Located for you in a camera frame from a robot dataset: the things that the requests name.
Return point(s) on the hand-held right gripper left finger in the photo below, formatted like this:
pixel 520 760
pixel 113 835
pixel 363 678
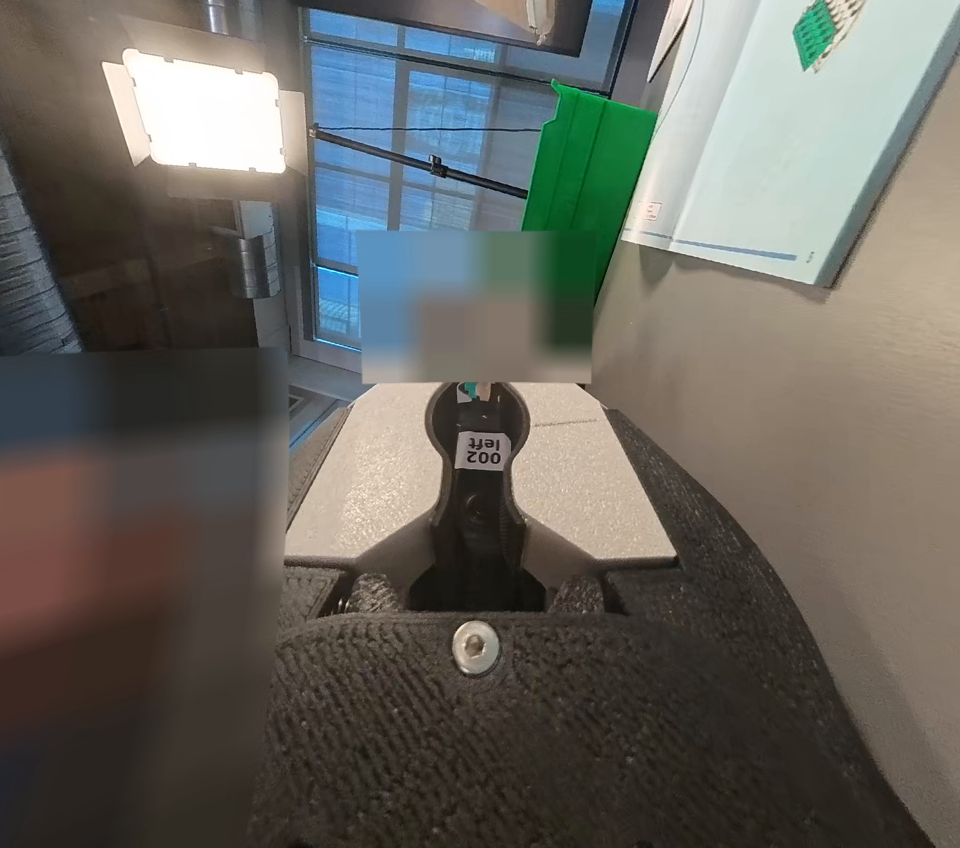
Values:
pixel 360 488

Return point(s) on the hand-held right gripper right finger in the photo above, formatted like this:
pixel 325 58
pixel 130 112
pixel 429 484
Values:
pixel 592 488

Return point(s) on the white and teal lego assembly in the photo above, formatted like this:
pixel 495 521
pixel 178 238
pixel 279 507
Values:
pixel 469 390

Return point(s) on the lego instruction booklet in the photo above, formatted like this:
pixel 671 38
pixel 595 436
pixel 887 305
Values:
pixel 750 113

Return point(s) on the green plastic bin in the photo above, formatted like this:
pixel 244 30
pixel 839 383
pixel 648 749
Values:
pixel 585 173

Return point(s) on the black stand pole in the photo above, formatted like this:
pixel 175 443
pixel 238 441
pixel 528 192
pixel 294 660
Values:
pixel 437 167

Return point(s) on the large window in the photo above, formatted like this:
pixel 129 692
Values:
pixel 352 90

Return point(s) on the studio light panel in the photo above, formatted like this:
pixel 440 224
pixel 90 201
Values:
pixel 202 113

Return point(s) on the grey ribbed duct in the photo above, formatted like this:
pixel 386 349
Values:
pixel 30 263

